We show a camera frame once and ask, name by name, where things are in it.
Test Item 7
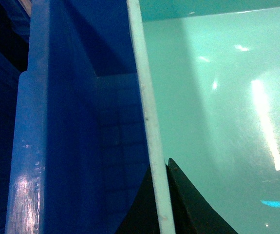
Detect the large blue crate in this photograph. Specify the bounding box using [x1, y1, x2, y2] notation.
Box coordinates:
[5, 0, 149, 234]

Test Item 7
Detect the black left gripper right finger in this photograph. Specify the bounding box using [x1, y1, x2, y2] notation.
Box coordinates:
[167, 158, 236, 234]

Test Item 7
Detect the teal plastic bin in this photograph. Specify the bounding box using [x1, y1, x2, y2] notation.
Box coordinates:
[127, 0, 280, 234]

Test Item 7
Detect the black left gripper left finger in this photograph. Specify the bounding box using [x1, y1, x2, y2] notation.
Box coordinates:
[116, 167, 160, 234]

